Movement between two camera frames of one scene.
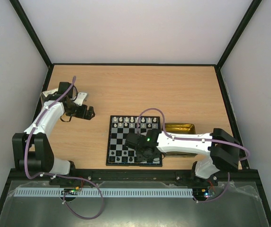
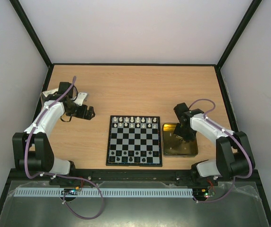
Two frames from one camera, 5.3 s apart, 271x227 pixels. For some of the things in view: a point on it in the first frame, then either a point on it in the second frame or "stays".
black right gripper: x=132 y=140 → x=183 y=133
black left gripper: x=88 y=117 stays
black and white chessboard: x=119 y=154 stays
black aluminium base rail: x=130 y=176 stays
